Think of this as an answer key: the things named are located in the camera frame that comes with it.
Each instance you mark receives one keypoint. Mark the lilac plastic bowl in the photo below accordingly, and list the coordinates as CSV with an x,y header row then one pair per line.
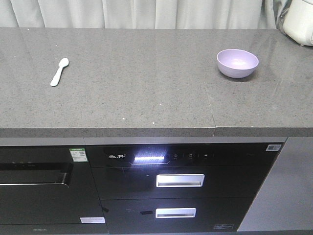
x,y
236,63

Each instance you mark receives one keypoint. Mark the pale green plastic spoon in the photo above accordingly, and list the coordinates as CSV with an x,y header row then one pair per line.
x,y
62,64

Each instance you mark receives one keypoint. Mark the black drawer sterilizer cabinet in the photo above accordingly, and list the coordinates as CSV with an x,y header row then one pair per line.
x,y
125,177

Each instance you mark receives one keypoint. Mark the black built-in dishwasher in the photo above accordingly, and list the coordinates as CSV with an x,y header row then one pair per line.
x,y
47,188

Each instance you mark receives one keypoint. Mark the grey cabinet door right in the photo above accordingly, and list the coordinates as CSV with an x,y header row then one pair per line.
x,y
285,200

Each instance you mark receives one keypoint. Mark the white curtain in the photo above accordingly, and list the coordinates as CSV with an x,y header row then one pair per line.
x,y
143,14

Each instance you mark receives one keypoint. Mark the upper silver drawer handle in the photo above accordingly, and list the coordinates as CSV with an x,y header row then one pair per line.
x,y
179,180

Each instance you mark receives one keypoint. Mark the silver drawer handle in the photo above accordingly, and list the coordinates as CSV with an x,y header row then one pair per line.
x,y
176,213
179,180

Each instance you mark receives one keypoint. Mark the lower silver drawer handle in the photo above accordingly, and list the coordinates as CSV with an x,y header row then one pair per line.
x,y
176,213

